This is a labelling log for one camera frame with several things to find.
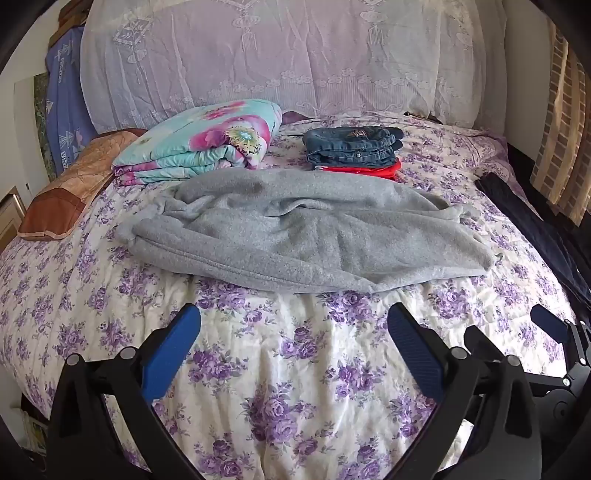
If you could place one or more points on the purple floral bedspread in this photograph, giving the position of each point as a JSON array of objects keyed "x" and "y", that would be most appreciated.
[{"x": 300, "y": 369}]

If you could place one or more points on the white lace headboard cover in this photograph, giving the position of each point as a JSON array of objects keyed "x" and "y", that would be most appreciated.
[{"x": 277, "y": 55}]

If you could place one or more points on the folded teal floral quilt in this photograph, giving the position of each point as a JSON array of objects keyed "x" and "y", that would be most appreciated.
[{"x": 207, "y": 138}]

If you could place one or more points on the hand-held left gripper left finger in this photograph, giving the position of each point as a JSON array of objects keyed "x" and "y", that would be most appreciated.
[{"x": 175, "y": 350}]

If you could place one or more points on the blue printed cloth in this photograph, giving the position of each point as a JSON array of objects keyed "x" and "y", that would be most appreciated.
[{"x": 64, "y": 115}]

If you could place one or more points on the lilac pillow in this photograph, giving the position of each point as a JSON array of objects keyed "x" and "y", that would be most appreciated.
[{"x": 498, "y": 157}]

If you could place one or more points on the purple cloth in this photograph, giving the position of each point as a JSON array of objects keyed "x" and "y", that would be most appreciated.
[{"x": 298, "y": 117}]

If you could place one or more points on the dark navy garment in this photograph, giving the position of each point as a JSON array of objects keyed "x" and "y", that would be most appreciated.
[{"x": 531, "y": 217}]

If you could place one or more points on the folded red garment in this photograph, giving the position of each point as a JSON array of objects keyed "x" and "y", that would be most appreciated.
[{"x": 383, "y": 171}]

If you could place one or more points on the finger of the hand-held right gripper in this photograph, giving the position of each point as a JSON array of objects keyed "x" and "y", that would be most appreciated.
[
  {"x": 549, "y": 322},
  {"x": 478, "y": 339}
]

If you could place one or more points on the folded blue jeans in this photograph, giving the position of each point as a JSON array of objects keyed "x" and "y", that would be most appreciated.
[{"x": 351, "y": 145}]

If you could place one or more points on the grey pants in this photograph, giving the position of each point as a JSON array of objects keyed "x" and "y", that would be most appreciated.
[{"x": 300, "y": 240}]

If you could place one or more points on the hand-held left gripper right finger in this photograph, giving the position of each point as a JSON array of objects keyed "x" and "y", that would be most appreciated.
[{"x": 415, "y": 355}]

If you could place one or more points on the brown pillow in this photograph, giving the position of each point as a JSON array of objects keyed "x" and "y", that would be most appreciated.
[{"x": 69, "y": 184}]

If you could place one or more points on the green patterned picture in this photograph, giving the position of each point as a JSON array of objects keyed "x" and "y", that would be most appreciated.
[{"x": 40, "y": 124}]

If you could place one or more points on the brick pattern curtain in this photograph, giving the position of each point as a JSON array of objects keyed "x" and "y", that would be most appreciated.
[{"x": 563, "y": 138}]

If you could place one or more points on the small dark object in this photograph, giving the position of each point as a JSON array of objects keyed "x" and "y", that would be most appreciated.
[{"x": 418, "y": 114}]

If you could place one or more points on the wooden headboard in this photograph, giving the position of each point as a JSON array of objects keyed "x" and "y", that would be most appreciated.
[{"x": 69, "y": 18}]

